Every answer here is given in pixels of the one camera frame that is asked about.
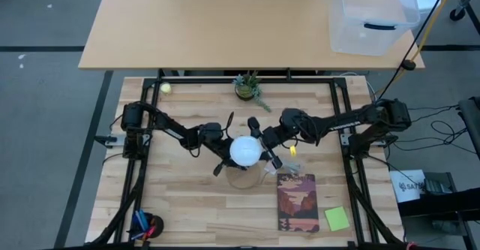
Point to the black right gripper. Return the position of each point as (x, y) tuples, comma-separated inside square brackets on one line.
[(272, 137)]

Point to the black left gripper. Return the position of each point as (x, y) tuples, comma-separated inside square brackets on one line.
[(215, 139)]

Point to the white flood light bulb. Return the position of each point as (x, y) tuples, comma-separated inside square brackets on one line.
[(246, 151)]

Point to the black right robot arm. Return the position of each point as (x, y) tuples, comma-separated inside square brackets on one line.
[(345, 122)]

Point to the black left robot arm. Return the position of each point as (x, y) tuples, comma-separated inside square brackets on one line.
[(168, 128)]

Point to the succulent in black pot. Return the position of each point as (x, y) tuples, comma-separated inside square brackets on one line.
[(245, 90)]

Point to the small yellow candle jar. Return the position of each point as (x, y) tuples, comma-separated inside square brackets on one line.
[(165, 88)]

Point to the Yosemite print notebook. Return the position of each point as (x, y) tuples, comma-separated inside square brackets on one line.
[(298, 205)]

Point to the green sticky note pad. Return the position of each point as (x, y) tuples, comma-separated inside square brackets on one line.
[(336, 218)]

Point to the black pen cup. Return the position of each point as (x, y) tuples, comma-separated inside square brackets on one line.
[(155, 225)]

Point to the blue marker pen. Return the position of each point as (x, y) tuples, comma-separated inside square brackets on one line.
[(140, 220)]

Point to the pink marker pen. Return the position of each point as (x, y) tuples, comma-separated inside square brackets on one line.
[(150, 232)]

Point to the light wood desk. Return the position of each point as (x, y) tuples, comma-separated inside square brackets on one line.
[(206, 24)]

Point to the white printed paper box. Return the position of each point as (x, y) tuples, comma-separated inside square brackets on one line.
[(407, 186)]

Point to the clear plastic storage bin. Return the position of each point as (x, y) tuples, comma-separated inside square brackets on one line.
[(371, 21)]

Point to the black equipment cart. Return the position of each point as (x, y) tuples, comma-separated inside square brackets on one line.
[(446, 205)]

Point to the dark office chair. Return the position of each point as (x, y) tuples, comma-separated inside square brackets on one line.
[(472, 126)]

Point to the black chair wheel base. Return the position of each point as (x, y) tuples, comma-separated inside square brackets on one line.
[(459, 11)]

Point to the black aluminium table frame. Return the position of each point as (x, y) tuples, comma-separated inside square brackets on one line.
[(195, 80)]

